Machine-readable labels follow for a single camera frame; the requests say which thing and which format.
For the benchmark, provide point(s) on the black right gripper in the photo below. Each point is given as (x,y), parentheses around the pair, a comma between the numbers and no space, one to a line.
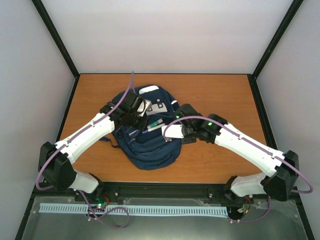
(188,141)

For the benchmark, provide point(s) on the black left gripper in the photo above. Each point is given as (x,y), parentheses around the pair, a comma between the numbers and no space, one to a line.
(143,124)

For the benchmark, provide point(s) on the purple capped white marker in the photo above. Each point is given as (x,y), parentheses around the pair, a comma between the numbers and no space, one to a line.
(153,128)

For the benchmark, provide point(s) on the green white glue stick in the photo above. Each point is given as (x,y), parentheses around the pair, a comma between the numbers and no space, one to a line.
(159,121)

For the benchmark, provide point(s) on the navy blue student backpack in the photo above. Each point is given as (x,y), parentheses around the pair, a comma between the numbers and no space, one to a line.
(150,151)

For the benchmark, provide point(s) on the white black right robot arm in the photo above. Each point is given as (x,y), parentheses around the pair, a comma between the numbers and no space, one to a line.
(278,170)

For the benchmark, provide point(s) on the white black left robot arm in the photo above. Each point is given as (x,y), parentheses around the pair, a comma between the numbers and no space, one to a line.
(56,159)

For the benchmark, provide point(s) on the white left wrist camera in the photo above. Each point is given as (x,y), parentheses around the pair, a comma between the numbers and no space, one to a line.
(144,106)

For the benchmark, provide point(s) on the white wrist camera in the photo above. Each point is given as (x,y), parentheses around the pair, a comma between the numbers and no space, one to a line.
(172,132)
(144,106)

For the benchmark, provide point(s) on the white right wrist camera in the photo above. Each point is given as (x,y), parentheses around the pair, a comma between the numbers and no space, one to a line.
(172,132)

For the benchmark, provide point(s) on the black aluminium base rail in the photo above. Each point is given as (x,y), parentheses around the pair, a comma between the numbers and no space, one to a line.
(117,192)

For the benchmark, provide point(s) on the light blue slotted cable duct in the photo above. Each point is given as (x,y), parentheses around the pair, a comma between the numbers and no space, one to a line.
(136,210)

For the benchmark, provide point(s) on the metal front base plate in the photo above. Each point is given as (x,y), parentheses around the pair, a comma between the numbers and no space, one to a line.
(274,220)

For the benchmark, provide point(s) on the black left frame post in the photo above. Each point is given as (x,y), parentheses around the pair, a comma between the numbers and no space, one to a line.
(46,19)

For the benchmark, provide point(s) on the black frame post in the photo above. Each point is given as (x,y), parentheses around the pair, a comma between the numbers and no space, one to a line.
(46,19)
(281,29)

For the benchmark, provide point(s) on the black right frame post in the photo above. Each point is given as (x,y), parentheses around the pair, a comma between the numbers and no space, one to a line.
(281,29)

